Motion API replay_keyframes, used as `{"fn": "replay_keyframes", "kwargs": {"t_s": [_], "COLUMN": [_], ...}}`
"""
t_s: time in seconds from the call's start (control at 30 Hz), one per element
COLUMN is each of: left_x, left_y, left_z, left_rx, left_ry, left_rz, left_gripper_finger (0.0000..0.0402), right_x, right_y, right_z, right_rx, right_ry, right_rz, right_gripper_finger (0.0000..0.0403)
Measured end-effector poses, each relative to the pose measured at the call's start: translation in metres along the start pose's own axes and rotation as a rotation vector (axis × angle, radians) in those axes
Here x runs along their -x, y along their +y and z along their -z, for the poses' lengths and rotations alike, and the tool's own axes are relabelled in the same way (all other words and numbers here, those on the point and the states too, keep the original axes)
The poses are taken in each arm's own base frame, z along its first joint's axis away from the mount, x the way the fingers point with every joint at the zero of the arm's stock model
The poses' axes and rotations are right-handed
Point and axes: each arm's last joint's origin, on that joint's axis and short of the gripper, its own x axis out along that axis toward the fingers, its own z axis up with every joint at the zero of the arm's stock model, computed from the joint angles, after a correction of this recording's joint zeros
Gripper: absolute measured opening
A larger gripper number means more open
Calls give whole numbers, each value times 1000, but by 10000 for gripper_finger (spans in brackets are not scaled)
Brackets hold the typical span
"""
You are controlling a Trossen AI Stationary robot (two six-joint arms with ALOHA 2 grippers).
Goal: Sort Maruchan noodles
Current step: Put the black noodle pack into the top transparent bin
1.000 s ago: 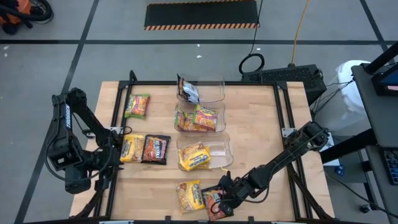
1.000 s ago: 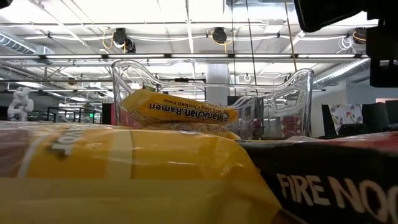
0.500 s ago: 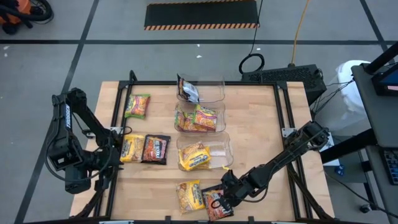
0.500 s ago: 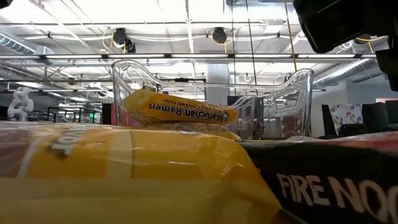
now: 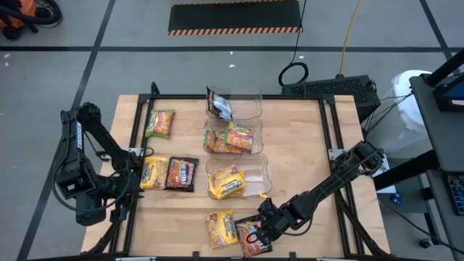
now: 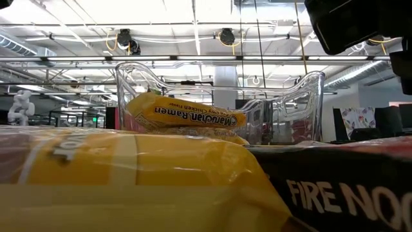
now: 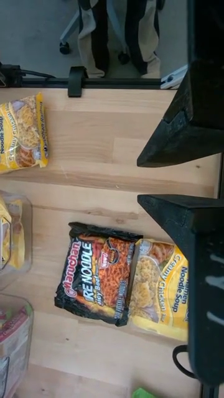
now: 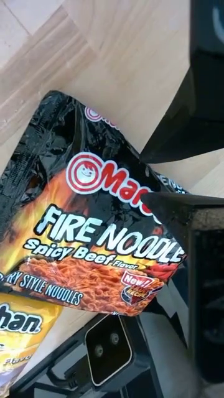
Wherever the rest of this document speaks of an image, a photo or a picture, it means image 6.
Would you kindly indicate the black Maruchan fire noodle pack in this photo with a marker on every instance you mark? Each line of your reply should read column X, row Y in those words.
column 338, row 180

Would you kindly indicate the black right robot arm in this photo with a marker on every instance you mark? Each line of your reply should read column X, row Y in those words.
column 347, row 22

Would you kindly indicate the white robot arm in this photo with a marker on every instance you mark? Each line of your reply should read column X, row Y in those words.
column 21, row 109

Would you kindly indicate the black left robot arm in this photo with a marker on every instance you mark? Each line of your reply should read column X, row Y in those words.
column 4, row 2

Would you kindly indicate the white building pillar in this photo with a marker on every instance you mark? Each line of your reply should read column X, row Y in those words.
column 225, row 80

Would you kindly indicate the clear plastic bin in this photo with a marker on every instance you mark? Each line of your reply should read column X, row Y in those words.
column 128, row 83
column 254, row 112

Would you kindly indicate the red storage rack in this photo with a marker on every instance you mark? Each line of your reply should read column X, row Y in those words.
column 301, row 130

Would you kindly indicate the floral patterned cloth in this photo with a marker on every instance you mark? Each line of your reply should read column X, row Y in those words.
column 357, row 117

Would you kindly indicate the black office chair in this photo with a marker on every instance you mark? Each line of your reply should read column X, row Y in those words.
column 365, row 134

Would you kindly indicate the long ceiling light rail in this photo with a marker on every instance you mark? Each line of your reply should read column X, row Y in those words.
column 206, row 58

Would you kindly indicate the silver ceiling duct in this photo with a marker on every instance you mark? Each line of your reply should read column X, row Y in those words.
column 19, row 46
column 354, row 72

